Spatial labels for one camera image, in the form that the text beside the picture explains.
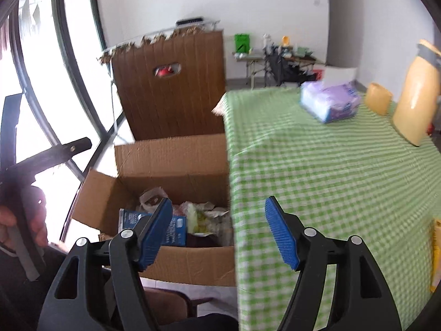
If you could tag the yellow cup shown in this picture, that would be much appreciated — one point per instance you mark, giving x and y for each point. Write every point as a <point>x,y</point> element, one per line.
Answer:
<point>378,100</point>

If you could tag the red item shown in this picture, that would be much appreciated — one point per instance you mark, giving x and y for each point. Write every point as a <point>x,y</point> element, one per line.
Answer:
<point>165,71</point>

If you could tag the white plastic bag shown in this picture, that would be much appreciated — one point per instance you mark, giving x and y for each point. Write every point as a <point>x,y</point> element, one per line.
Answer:
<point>148,196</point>

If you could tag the green checked tablecloth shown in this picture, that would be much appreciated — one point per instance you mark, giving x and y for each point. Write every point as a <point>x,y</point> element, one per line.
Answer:
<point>310,165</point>

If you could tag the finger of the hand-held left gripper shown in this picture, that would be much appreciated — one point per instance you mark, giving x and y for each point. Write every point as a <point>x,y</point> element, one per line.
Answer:
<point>51,155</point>
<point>12,131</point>

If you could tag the white bottle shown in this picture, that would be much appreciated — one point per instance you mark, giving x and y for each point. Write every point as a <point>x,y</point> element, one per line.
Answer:
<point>266,41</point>

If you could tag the brown cardboard box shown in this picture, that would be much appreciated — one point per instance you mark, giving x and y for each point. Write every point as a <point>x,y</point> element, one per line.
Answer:
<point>179,165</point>

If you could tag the yellow snack bag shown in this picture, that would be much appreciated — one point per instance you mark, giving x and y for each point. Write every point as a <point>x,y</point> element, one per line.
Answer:
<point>437,255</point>

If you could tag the black flat object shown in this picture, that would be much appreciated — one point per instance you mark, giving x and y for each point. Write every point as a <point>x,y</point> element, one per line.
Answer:
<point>189,21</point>

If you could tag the green plastic item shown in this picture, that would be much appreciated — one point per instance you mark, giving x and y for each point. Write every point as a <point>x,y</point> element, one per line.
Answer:
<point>242,43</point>

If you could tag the purple tissue pack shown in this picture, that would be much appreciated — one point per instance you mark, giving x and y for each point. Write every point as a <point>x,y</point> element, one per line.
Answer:
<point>330,105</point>

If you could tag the person's dark trousers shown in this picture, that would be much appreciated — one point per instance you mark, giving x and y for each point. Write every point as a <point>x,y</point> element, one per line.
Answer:
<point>206,322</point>

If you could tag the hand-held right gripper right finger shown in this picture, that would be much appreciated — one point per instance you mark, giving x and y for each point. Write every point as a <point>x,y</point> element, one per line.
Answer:
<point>280,234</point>

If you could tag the white box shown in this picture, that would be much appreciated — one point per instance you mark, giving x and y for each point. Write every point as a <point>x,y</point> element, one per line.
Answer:
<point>339,74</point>

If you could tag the folding table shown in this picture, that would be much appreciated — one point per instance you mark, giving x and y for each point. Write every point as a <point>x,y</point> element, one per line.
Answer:
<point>255,57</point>

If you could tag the yellow green wrapper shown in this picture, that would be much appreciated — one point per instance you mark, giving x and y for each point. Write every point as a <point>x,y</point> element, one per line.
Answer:
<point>198,220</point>

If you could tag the tall brown cardboard sheet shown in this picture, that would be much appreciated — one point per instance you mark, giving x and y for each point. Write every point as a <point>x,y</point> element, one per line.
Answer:
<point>193,103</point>

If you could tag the person's left hand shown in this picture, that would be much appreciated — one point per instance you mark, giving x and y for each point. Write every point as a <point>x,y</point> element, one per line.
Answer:
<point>39,229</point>

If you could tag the black chair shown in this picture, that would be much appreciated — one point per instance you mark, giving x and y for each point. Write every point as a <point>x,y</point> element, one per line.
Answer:
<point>279,65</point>

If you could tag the blue packet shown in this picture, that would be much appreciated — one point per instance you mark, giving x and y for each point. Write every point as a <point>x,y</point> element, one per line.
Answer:
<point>129,219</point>

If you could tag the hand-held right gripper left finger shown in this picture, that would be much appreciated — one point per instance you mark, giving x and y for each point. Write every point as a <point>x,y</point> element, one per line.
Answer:
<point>155,234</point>

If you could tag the yellow thermos jug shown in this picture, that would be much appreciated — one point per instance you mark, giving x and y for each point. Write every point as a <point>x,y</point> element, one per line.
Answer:
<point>413,103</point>

